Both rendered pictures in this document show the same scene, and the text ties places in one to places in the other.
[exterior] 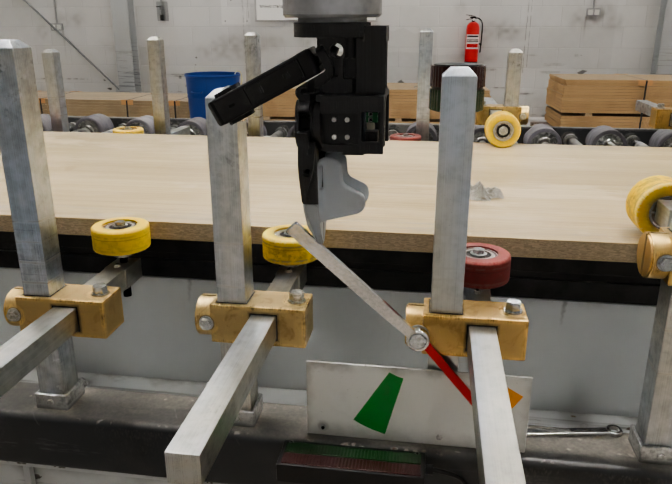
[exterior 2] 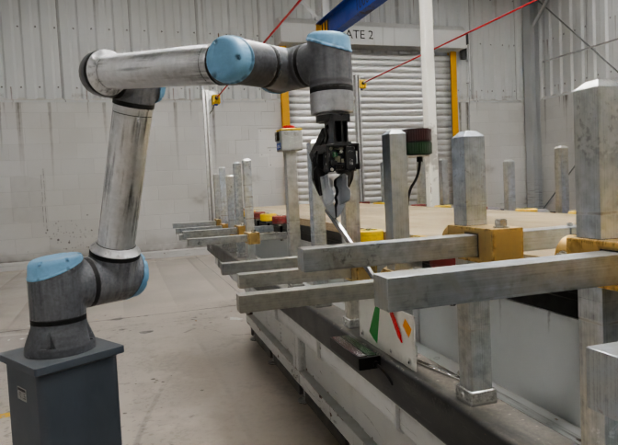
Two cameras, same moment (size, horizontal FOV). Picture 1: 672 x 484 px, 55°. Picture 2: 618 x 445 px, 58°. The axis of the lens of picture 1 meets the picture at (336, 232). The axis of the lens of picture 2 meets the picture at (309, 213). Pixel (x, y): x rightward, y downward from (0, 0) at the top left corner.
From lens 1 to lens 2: 1.05 m
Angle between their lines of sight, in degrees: 65
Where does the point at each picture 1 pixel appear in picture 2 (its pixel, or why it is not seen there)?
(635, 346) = not seen: hidden behind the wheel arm
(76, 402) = (323, 307)
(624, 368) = not seen: hidden behind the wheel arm
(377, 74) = (332, 135)
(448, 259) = (389, 235)
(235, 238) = (344, 222)
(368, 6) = (325, 107)
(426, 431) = (387, 345)
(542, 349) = (541, 352)
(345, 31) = (320, 119)
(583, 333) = (562, 343)
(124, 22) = not seen: outside the picture
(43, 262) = (314, 233)
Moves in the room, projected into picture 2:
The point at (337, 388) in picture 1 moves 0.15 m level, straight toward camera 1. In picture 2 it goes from (365, 310) to (302, 320)
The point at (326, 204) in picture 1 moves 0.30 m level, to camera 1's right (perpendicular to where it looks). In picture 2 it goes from (326, 196) to (412, 196)
